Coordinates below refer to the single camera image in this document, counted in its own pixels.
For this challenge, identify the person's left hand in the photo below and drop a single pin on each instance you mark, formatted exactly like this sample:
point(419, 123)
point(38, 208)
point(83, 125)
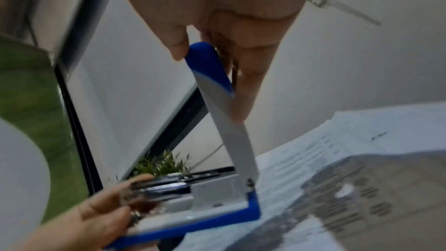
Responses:
point(87, 225)

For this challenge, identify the blue white stapler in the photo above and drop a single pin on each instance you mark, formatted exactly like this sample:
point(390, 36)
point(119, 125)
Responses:
point(230, 123)

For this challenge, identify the stack of printed papers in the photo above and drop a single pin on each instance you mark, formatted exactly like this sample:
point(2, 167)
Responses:
point(366, 175)

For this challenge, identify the green potted plant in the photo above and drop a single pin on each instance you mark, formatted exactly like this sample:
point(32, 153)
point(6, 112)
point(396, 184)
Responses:
point(160, 164)

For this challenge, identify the clear blind wand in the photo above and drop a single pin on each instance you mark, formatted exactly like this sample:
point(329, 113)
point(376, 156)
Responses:
point(352, 10)

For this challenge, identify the green leaf print mat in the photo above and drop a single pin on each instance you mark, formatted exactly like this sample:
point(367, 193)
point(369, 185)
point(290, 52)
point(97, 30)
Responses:
point(31, 84)

